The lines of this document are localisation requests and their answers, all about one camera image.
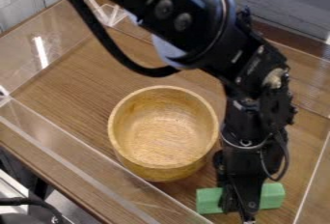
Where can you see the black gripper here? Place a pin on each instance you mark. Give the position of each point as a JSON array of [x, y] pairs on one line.
[[244, 167]]

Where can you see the green rectangular block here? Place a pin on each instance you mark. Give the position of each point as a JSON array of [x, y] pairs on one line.
[[209, 198]]

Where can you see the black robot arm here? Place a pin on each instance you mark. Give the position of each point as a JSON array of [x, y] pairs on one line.
[[207, 35]]

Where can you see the light wooden bowl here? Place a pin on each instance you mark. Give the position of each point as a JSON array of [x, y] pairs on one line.
[[163, 129]]

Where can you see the clear acrylic corner bracket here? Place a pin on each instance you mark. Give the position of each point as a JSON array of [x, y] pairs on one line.
[[110, 14]]

